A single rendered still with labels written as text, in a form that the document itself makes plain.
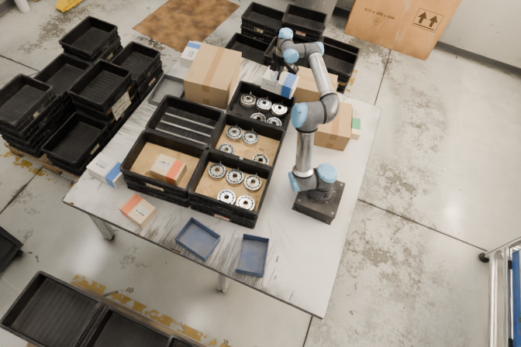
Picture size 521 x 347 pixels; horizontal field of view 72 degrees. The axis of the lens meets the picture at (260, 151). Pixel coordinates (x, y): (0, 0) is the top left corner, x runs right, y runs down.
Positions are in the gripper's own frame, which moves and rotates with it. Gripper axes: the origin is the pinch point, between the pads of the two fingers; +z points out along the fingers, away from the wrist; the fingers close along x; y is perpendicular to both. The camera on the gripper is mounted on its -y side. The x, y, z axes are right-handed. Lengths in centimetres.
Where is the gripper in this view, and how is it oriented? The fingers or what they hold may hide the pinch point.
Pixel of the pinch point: (280, 80)
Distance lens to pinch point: 224.0
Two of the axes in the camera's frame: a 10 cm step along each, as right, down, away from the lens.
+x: -3.7, 7.5, -5.5
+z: -1.0, 5.6, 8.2
